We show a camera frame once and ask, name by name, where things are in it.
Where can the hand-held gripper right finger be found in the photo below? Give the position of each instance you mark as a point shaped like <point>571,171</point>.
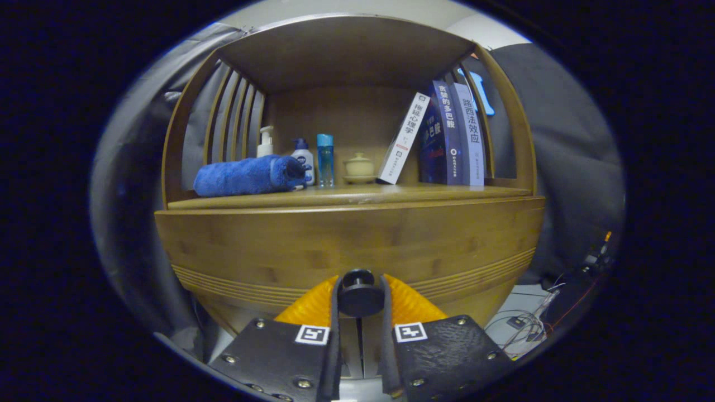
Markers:
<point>441,357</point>

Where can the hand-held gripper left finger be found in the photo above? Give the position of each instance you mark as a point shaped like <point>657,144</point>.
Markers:
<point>279,357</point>

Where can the black round drawer knob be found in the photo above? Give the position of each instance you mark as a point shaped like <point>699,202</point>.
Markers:
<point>360,296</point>

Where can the wooden countertop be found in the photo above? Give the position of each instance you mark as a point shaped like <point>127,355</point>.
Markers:
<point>363,195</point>

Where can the wooden cabinet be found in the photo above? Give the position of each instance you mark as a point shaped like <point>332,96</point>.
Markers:
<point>346,56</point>

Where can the blue rolled towel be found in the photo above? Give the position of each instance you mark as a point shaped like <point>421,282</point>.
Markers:
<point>246,176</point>

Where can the black tool with orange tip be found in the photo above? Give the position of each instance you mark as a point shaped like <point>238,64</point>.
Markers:
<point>600,251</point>

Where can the white bottle with blue cap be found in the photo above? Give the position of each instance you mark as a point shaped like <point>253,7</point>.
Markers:
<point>304,162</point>

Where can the clear blue bottle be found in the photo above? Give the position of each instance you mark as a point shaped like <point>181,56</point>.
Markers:
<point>325,162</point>

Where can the beige lidded teacup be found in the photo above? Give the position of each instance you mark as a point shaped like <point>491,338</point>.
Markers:
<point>360,167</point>

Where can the white pump bottle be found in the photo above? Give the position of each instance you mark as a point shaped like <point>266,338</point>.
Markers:
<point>265,146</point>

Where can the dark blue book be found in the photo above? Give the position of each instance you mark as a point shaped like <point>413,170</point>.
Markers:
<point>441,139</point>

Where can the pale grey book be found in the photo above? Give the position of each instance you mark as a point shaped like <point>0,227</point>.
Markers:
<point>472,139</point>

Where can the white book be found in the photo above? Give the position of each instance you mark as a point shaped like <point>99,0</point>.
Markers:
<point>405,139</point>

